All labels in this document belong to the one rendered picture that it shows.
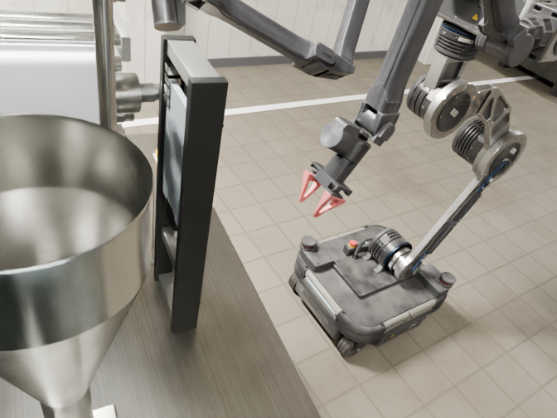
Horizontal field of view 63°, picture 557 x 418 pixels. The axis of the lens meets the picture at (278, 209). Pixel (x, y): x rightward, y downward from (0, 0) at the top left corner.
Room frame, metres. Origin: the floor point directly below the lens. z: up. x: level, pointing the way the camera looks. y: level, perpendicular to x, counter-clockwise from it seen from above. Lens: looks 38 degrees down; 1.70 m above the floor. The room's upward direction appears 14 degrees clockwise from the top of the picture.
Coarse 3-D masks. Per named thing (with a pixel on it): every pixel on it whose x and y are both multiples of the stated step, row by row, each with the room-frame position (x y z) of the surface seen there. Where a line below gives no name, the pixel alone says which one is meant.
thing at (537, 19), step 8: (536, 8) 1.27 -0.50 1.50; (544, 8) 1.25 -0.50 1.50; (552, 8) 1.24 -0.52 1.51; (528, 16) 1.23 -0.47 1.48; (536, 16) 1.22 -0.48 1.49; (544, 16) 1.23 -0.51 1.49; (552, 16) 1.23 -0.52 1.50; (536, 24) 1.19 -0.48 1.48; (544, 24) 1.20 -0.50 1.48; (552, 24) 1.22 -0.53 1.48; (536, 32) 1.18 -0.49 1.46; (544, 32) 1.19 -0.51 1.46; (552, 32) 1.21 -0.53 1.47; (536, 40) 1.19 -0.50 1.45; (544, 40) 1.19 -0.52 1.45; (552, 40) 1.21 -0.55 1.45; (536, 48) 1.20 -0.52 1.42; (544, 48) 1.21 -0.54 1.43; (528, 56) 1.23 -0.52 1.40; (536, 56) 1.21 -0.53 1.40
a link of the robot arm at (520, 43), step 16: (496, 0) 1.06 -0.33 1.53; (512, 0) 1.09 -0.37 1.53; (496, 16) 1.08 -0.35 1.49; (512, 16) 1.11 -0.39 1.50; (480, 32) 1.17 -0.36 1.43; (496, 32) 1.11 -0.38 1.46; (512, 32) 1.11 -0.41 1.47; (480, 48) 1.17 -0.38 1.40; (512, 48) 1.10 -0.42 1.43; (528, 48) 1.14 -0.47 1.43; (512, 64) 1.12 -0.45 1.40
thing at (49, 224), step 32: (32, 192) 0.24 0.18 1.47; (64, 192) 0.25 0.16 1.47; (0, 224) 0.22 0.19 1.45; (32, 224) 0.23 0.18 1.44; (64, 224) 0.24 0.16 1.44; (96, 224) 0.24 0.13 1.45; (128, 224) 0.24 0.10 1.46; (0, 256) 0.21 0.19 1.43; (32, 256) 0.22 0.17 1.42; (64, 256) 0.23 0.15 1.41; (0, 352) 0.12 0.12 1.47; (32, 352) 0.13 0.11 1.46; (64, 352) 0.14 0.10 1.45; (96, 352) 0.16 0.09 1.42; (32, 384) 0.14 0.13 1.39; (64, 384) 0.15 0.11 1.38; (64, 416) 0.17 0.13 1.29; (96, 416) 0.23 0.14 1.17
